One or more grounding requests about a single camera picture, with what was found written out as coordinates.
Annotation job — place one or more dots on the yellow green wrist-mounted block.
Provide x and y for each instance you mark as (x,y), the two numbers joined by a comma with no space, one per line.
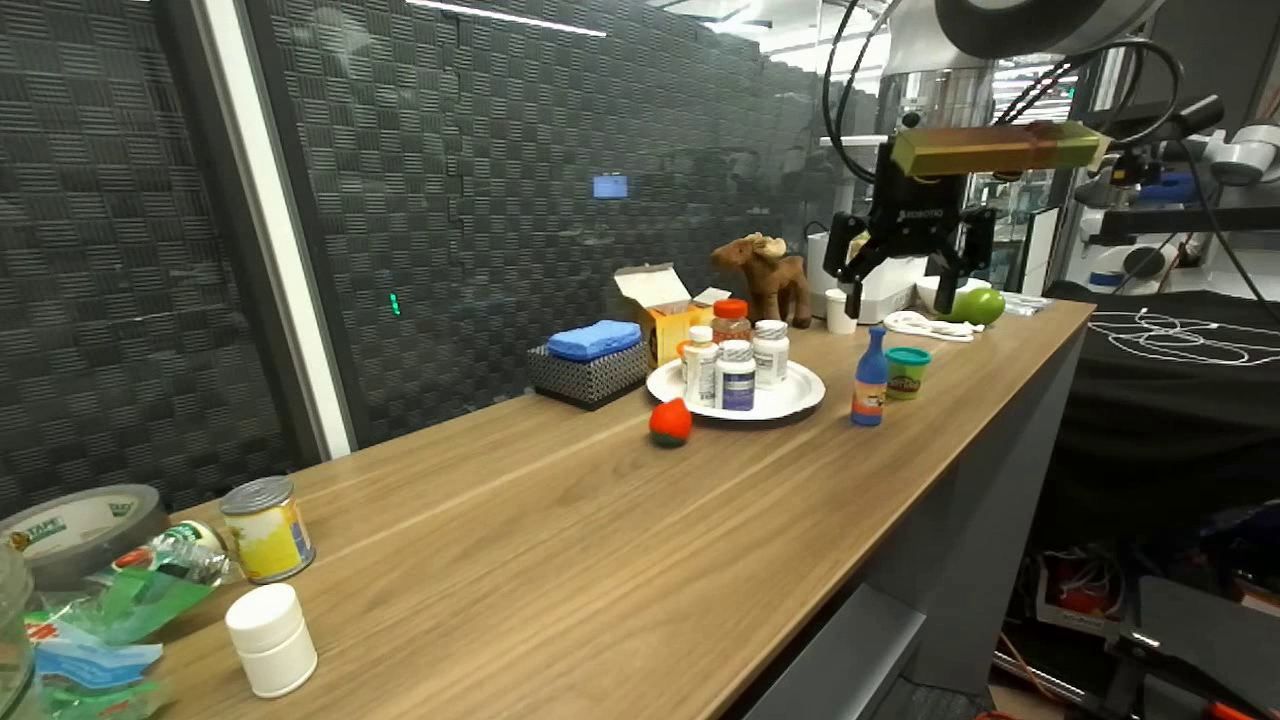
(1000,144)

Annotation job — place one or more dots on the open yellow cardboard box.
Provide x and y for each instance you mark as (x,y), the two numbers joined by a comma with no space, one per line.
(669,320)

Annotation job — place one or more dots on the white crumpled cloth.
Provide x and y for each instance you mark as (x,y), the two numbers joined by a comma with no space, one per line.
(925,326)

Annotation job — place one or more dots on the clear glass bowl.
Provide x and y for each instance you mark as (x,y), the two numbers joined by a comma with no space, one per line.
(8,625)

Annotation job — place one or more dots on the brown moose plush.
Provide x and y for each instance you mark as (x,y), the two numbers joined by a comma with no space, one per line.
(769,274)

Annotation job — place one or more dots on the white plastic tub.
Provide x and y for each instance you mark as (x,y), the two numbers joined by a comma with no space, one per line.
(838,311)

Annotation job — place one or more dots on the white paper plate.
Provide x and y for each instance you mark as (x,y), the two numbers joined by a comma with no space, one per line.
(803,394)

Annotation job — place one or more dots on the green plastic bag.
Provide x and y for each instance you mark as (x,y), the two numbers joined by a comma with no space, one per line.
(122,607)

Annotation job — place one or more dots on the white window frame post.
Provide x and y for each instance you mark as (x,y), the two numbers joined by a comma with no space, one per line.
(266,202)

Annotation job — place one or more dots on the teal-lidded green dough cup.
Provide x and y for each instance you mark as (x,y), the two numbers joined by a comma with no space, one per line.
(908,370)

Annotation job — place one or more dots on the orange plush ball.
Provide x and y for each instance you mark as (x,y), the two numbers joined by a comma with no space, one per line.
(669,421)

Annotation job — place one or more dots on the blue pin-shaped toy bottle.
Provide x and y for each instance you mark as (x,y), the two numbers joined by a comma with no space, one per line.
(870,386)

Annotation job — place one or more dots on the blue plastic packet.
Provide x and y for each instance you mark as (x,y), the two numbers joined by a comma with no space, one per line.
(94,666)

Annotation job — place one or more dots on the white pill bottle blue label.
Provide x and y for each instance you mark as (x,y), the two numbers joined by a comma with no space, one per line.
(733,379)

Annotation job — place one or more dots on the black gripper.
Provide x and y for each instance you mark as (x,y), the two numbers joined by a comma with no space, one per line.
(922,215)

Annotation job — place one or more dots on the yellow can silver lid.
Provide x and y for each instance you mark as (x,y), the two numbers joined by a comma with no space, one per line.
(269,533)

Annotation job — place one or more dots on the white lidded jar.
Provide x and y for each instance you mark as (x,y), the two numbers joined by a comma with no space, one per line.
(274,641)

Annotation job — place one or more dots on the white pill bottle grey lid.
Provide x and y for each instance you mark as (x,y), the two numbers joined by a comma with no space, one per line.
(769,354)

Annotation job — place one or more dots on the grey under-table drawer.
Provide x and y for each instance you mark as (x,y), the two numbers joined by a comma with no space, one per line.
(841,663)

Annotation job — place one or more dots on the green apple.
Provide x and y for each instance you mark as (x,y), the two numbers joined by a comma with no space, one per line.
(981,304)

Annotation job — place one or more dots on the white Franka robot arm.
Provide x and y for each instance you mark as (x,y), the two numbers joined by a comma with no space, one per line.
(1040,22)

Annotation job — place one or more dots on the crinkled snack wrapper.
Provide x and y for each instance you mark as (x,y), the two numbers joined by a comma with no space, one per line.
(182,548)

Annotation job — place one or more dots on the slim stained white bottle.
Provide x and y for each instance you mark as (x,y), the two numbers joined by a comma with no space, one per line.
(698,370)

